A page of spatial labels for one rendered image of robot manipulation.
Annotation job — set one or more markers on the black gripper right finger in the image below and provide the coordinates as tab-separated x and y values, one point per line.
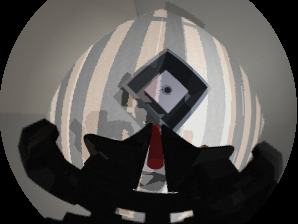
181	157

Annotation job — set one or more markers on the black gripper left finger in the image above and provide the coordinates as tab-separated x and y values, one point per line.
130	152

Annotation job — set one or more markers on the dark red peg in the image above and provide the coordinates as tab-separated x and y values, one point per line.
155	156

